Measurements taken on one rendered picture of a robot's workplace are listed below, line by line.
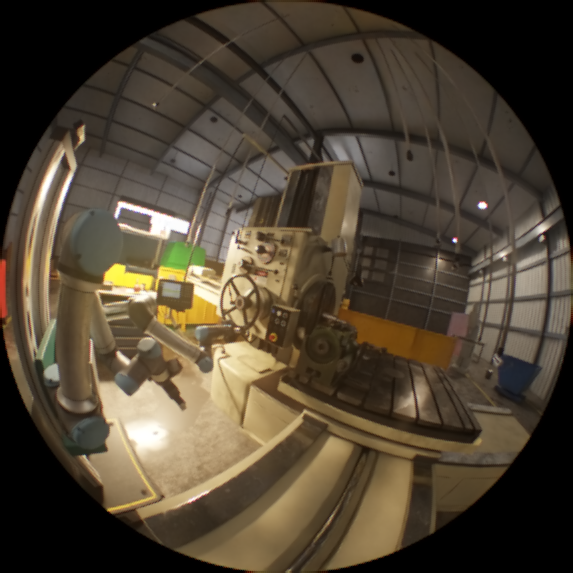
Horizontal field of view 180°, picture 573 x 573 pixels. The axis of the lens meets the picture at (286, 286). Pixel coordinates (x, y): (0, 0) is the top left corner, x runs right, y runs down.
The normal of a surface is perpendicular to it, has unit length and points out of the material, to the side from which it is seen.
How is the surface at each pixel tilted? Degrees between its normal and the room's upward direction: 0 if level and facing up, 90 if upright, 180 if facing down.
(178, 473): 0
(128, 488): 0
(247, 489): 0
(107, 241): 83
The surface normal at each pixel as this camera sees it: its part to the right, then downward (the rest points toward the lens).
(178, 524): 0.23, -0.97
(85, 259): 0.99, 0.11
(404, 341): -0.54, -0.10
